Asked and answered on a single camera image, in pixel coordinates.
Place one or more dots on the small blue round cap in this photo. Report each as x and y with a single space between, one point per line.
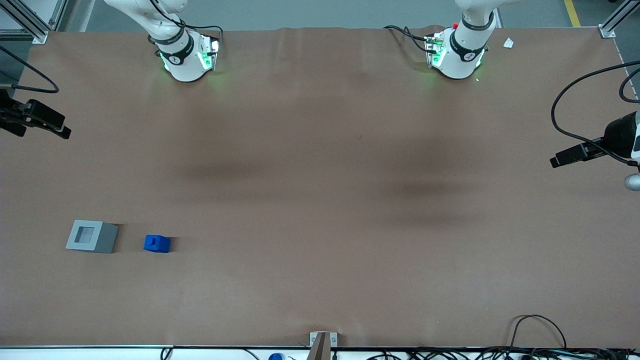
276 357

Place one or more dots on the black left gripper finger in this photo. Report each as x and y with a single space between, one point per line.
570 156

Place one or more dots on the right wrist camera assembly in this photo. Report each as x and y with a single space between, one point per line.
11 129

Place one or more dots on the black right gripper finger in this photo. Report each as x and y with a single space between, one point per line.
47 116

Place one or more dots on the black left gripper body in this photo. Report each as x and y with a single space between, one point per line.
618 133

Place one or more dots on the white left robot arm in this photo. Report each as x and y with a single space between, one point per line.
462 60

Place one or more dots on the blue plastic block part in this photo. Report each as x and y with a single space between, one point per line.
156 243

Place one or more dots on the small white paper scrap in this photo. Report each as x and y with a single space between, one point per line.
508 43

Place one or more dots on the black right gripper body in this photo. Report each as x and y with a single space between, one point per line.
11 113

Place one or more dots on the brown table cover sheet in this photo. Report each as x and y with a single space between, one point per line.
320 200

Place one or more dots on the aluminium frame profile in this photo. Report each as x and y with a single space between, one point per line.
607 31
37 34

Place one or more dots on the gray square base block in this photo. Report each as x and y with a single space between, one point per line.
102 239

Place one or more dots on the metal camera post bracket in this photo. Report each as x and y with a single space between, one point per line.
321 345

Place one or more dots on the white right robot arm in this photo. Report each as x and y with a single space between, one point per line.
182 65

